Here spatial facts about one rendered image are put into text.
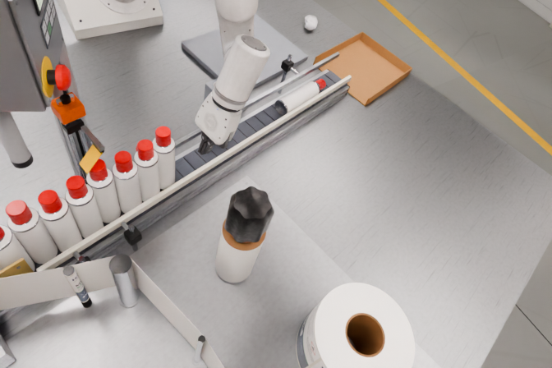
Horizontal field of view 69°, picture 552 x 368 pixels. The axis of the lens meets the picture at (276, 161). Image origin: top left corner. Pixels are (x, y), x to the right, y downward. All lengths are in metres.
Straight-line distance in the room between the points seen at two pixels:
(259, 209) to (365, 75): 1.01
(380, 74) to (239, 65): 0.86
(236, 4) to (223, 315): 0.64
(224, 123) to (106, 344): 0.53
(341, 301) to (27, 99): 0.64
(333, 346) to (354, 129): 0.78
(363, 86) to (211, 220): 0.82
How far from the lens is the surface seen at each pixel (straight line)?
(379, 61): 1.71
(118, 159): 0.87
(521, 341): 2.42
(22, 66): 0.63
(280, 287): 0.98
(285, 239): 1.03
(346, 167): 1.27
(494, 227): 1.41
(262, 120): 1.23
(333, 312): 0.83
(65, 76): 0.67
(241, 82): 0.91
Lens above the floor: 1.78
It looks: 52 degrees down
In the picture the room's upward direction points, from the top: 19 degrees clockwise
